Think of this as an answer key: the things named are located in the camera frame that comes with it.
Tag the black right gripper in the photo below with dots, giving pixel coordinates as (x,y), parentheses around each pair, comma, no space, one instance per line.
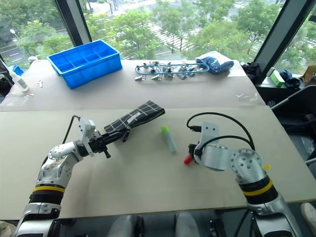
(192,149)

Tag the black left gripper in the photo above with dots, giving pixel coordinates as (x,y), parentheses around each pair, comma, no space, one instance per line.
(96,144)

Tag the red marker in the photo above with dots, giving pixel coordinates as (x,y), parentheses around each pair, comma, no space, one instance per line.
(187,160)

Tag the black grid pouch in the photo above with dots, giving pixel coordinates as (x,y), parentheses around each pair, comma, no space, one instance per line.
(138,114)

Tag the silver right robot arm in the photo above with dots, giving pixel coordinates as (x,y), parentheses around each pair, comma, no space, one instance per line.
(244,163)

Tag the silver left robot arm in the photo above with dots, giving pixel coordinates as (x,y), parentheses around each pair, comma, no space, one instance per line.
(55,163)

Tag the green highlighter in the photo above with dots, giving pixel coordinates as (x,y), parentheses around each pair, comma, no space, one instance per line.
(169,140)

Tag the blue compartment bin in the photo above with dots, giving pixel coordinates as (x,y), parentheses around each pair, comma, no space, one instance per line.
(84,64)

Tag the clear plastic wrapper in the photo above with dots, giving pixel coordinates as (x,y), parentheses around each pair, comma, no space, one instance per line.
(247,96)

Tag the small white clip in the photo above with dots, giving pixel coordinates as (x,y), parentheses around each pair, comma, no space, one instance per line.
(40,83)

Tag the blue plastic bag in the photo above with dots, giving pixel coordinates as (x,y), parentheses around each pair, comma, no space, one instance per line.
(214,63)

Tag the black bag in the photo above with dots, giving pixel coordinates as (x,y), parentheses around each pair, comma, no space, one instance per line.
(251,71)

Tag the white plastic bottle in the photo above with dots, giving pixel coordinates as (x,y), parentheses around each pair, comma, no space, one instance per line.
(20,81)

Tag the green box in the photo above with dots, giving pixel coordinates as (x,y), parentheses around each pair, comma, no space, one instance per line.
(276,79)

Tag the small blue container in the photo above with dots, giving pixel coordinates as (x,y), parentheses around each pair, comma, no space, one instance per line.
(17,70)

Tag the dark window pillar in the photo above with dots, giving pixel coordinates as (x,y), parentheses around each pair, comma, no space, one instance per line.
(281,32)
(74,22)

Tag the dark blue cloth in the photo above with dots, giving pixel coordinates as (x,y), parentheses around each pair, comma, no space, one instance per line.
(291,79)

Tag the white shoe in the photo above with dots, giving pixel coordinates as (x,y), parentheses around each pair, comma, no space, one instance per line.
(309,214)

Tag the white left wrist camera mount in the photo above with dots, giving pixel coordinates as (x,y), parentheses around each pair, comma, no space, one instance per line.
(86,128)

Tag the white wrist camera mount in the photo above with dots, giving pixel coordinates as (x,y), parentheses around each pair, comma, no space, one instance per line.
(209,132)
(86,128)

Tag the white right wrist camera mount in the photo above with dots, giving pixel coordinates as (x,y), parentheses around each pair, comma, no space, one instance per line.
(209,132)

